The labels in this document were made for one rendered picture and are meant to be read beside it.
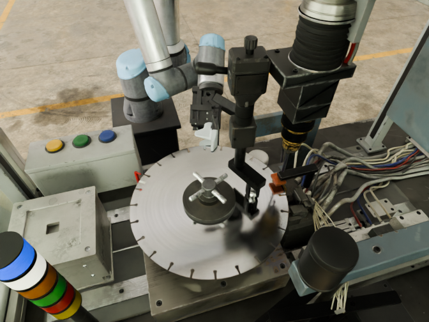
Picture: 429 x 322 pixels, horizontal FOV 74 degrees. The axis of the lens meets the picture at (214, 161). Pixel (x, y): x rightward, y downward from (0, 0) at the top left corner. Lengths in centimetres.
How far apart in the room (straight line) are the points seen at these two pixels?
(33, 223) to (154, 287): 30
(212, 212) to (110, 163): 38
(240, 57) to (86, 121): 214
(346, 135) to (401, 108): 74
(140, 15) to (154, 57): 11
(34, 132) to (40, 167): 171
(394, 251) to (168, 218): 39
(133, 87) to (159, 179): 48
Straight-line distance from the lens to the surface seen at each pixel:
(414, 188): 107
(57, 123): 257
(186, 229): 58
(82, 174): 88
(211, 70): 48
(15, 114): 284
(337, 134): 114
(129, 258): 79
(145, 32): 85
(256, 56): 43
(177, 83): 88
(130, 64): 103
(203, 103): 80
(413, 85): 40
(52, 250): 69
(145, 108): 110
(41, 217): 75
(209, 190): 56
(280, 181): 63
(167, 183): 64
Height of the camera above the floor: 145
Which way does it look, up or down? 47 degrees down
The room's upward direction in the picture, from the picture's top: straight up
